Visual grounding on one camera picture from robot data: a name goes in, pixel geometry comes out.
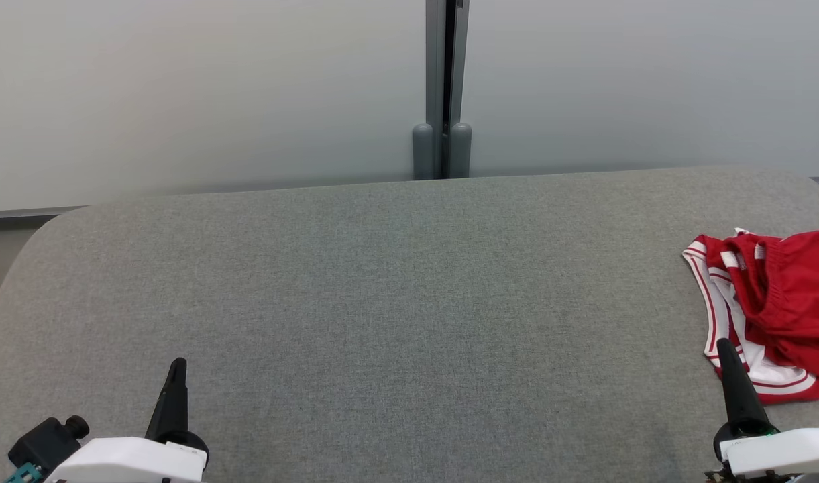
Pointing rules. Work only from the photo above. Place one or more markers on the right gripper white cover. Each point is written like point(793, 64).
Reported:
point(785, 453)

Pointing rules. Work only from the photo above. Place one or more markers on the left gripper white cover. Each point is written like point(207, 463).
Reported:
point(134, 463)

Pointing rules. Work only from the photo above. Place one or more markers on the red basketball jersey number 23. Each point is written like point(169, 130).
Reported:
point(761, 369)

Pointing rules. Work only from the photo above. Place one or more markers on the red shorts with white stripe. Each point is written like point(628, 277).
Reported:
point(798, 295)

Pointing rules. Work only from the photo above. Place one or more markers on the grey partition post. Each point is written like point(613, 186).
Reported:
point(434, 67)

